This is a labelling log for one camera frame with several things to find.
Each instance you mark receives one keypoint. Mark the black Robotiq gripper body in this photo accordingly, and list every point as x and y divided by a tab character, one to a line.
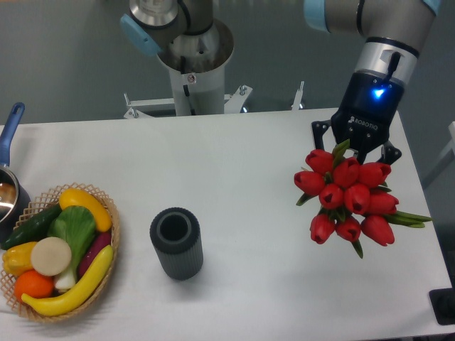
366	112

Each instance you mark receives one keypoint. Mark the white metal mounting frame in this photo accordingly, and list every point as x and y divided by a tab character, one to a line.
188	103

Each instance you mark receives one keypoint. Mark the yellow bell pepper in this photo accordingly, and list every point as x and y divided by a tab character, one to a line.
17	260

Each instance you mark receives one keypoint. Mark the red tulip bouquet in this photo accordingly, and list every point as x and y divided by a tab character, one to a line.
354	198

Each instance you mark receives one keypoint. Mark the green cucumber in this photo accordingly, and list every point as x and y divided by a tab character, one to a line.
34	229

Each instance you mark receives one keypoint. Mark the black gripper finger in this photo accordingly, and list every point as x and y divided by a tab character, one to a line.
319	128
389	153

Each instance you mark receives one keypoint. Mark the black device at edge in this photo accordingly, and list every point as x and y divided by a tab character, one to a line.
442	301

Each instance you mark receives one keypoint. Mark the purple eggplant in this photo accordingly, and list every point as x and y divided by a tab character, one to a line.
100	242

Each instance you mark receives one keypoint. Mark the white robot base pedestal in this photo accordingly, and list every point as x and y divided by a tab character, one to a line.
199	61

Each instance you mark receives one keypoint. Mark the woven wicker basket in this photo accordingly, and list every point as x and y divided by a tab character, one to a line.
47	199

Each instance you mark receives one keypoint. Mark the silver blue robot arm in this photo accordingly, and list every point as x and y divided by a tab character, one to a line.
394	31

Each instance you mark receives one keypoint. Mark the green bok choy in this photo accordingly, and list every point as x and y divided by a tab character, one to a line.
76	226

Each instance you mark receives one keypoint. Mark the dark grey ribbed vase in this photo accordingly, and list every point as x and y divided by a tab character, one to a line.
175	235

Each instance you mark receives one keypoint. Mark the yellow banana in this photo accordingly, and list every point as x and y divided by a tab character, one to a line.
79	293

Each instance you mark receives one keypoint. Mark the orange fruit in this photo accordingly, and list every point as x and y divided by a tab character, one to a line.
33	284

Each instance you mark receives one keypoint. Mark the yellow squash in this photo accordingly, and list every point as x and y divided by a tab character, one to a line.
78	197

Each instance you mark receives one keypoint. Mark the beige round slice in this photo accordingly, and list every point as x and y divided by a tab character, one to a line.
51	256

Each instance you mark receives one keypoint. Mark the white frame at right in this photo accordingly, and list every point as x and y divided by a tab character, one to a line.
444	158

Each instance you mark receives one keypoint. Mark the blue handled saucepan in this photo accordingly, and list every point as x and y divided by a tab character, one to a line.
14	198

